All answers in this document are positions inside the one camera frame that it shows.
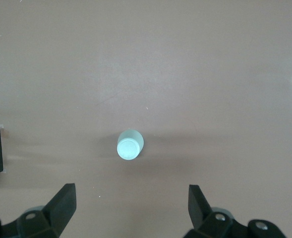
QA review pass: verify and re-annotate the mint green plastic cup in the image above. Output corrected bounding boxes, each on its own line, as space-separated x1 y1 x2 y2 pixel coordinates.
116 128 145 161

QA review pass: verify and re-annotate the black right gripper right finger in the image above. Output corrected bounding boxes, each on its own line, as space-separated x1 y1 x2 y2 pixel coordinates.
182 184 285 238

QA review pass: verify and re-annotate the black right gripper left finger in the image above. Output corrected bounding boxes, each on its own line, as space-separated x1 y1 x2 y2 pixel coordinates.
0 183 77 238

